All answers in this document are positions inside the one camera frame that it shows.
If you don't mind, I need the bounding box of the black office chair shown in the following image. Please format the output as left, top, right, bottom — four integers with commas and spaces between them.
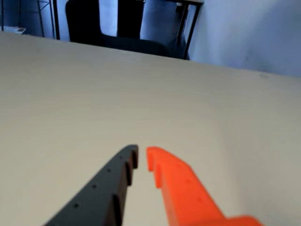
65, 0, 170, 57

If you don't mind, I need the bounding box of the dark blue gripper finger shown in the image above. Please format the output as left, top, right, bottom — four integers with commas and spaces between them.
43, 144, 139, 226

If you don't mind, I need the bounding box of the black metal rack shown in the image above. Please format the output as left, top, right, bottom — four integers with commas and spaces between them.
0, 0, 61, 40

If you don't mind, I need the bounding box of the black metal desk frame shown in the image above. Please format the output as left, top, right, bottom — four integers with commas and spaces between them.
164, 0, 203, 61

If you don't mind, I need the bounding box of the white labelled box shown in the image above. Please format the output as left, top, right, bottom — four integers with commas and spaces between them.
3, 25, 28, 35

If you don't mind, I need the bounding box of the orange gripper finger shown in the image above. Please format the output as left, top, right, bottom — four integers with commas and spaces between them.
146, 146, 266, 226

